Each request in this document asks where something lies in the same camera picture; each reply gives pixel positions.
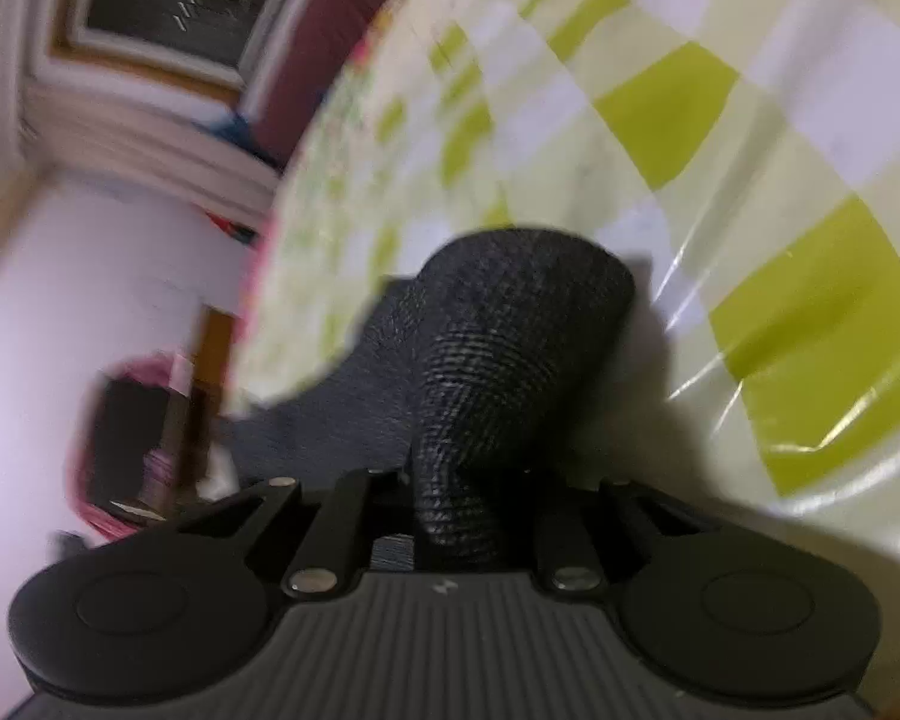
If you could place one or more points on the dark grey pants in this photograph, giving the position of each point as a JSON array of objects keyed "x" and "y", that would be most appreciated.
[{"x": 495, "y": 360}]

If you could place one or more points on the green checkered printed blanket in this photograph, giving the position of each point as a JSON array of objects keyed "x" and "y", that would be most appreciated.
[{"x": 645, "y": 165}]

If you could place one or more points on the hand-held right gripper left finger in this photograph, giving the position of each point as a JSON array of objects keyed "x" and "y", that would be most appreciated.
[{"x": 345, "y": 517}]

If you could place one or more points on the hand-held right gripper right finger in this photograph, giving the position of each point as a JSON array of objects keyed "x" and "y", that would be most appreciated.
[{"x": 555, "y": 525}]

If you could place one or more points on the blue cloth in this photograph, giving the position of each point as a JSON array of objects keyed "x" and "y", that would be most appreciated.
[{"x": 234, "y": 129}]

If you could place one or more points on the pink basket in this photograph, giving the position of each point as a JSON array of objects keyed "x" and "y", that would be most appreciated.
[{"x": 120, "y": 435}]

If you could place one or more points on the maroon bed frame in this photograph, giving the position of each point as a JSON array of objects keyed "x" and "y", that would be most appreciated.
[{"x": 322, "y": 37}]

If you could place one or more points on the pale curtain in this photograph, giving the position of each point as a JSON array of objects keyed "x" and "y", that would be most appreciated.
[{"x": 142, "y": 142}]

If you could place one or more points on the window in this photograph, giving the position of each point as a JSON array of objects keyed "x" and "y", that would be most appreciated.
[{"x": 180, "y": 7}]

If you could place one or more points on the wooden post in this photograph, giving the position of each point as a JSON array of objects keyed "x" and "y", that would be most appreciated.
[{"x": 211, "y": 375}]

